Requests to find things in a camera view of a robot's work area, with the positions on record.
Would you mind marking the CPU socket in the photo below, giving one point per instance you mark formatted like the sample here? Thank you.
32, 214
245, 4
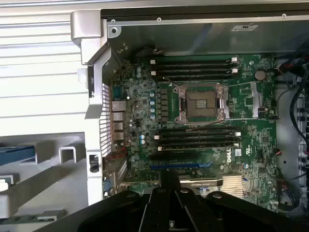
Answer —
200, 102

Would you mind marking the silver finned heatsink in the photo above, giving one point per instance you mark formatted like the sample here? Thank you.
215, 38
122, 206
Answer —
233, 186

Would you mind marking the green Dell motherboard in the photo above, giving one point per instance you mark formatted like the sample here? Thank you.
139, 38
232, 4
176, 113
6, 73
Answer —
256, 142

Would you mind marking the white case label sticker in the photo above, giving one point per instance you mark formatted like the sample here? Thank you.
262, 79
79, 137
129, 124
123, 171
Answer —
244, 27

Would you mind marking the grey open PC case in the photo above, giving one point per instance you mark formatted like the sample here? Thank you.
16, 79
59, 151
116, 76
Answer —
169, 38

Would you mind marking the grey parts rack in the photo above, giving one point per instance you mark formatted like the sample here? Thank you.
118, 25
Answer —
43, 178

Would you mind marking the black expansion slot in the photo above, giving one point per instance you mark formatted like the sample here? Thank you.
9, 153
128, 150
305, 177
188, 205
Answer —
173, 157

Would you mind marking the blue expansion slot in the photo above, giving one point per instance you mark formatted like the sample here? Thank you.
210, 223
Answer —
181, 166

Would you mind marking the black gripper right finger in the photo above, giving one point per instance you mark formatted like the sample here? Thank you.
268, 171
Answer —
229, 212

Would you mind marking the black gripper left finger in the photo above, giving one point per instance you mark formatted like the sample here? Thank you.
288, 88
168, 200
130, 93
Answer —
116, 212

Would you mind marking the silver rear port block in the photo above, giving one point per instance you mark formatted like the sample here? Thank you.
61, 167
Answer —
118, 106
119, 135
118, 116
118, 126

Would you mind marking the thin metal locking lever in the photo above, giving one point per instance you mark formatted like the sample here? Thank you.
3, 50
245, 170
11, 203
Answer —
241, 119
241, 84

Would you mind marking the round coin battery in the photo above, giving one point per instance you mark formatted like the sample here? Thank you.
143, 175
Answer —
260, 75

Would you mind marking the black RAM slot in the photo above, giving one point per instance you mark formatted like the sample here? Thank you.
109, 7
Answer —
198, 136
193, 67
193, 61
198, 141
193, 78
198, 148
193, 72
198, 130

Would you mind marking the green RAM stick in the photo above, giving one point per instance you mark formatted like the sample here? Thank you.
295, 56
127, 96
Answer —
50, 216

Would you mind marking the black graphics card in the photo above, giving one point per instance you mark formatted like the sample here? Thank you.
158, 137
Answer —
200, 183

